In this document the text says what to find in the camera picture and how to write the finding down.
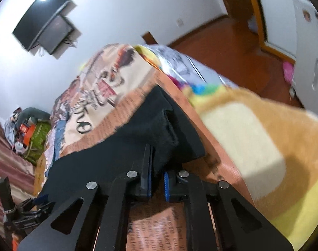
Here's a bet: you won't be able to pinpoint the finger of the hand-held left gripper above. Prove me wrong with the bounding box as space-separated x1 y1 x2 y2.
18 195 50 210
31 201 56 216

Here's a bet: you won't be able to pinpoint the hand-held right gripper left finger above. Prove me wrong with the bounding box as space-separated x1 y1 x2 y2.
18 144 155 251

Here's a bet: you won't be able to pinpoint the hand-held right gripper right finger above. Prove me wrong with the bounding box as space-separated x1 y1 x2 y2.
163 170 293 251

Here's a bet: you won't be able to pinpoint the black pants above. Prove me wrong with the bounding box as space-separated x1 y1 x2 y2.
43 86 206 202

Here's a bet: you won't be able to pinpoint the striped pink curtain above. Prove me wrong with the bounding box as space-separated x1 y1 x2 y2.
0 111 38 231

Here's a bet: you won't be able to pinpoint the green patterned storage bag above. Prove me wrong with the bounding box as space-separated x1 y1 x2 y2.
24 122 52 165

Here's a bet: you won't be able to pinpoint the blue jeans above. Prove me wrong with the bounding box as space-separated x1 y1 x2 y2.
48 119 67 163

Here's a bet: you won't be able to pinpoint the orange box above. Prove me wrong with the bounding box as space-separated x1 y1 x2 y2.
18 124 37 142

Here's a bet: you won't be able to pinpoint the pile of clothes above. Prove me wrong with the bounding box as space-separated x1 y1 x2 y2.
5 107 26 143

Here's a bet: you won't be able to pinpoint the grey plush pillow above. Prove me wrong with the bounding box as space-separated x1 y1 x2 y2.
19 107 51 123

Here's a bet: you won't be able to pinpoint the yellow plush blanket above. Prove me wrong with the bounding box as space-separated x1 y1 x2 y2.
185 84 318 251

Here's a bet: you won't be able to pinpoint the bed with printed bedsheet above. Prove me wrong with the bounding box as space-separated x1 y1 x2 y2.
35 43 253 251

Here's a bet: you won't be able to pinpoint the white printed bedsheet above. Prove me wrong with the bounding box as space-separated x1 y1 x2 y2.
135 44 239 91

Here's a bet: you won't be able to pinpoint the pink bag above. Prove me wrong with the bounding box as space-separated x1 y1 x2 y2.
282 61 295 84

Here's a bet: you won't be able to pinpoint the wooden door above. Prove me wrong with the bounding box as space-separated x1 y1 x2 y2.
214 0 298 63

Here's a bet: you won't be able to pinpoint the white sticker-covered cabinet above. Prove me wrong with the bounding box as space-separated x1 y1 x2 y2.
292 0 318 110

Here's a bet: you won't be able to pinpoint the beaded bracelet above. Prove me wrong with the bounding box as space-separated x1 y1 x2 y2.
2 205 18 215

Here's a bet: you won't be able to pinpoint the wooden bed post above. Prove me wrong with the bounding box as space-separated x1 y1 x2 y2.
141 31 159 45

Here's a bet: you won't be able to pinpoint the small black wall monitor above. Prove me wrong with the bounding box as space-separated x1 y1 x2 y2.
37 14 80 55

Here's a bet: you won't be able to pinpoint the large black wall television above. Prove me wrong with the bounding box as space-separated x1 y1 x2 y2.
12 0 72 51

